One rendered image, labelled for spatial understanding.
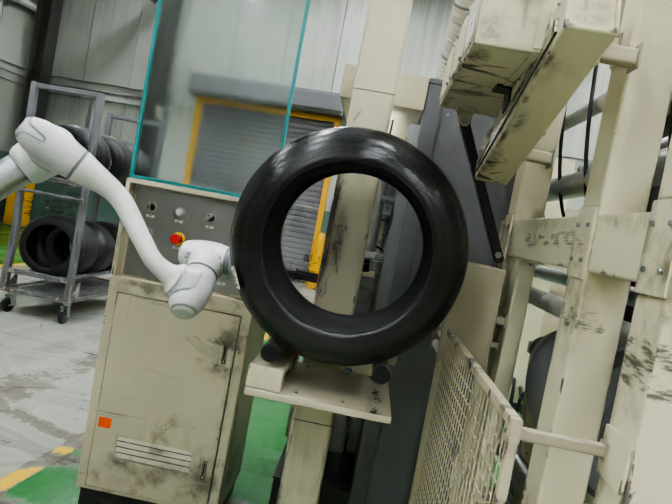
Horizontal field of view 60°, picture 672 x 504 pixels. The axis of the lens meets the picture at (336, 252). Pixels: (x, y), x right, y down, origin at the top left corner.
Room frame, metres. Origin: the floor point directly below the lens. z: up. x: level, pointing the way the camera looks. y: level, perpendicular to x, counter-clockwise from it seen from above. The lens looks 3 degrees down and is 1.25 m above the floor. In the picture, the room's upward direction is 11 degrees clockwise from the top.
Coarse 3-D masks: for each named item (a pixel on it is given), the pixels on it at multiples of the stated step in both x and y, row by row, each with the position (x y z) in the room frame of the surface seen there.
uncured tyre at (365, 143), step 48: (288, 144) 1.44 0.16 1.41; (336, 144) 1.39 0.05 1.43; (384, 144) 1.39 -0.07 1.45; (288, 192) 1.68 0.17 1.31; (432, 192) 1.38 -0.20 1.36; (240, 240) 1.40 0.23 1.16; (432, 240) 1.66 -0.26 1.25; (240, 288) 1.43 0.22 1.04; (288, 288) 1.68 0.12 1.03; (432, 288) 1.37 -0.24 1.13; (288, 336) 1.39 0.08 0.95; (336, 336) 1.38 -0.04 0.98; (384, 336) 1.38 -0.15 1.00
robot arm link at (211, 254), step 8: (192, 240) 1.86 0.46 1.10; (200, 240) 1.86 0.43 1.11; (184, 248) 1.83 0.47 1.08; (192, 248) 1.82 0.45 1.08; (200, 248) 1.82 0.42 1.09; (208, 248) 1.83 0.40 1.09; (216, 248) 1.83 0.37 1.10; (224, 248) 1.84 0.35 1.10; (184, 256) 1.82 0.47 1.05; (192, 256) 1.80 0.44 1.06; (200, 256) 1.80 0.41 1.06; (208, 256) 1.80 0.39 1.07; (216, 256) 1.81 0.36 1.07; (224, 256) 1.82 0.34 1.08; (208, 264) 1.78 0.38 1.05; (216, 264) 1.81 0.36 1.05; (216, 272) 1.80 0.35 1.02
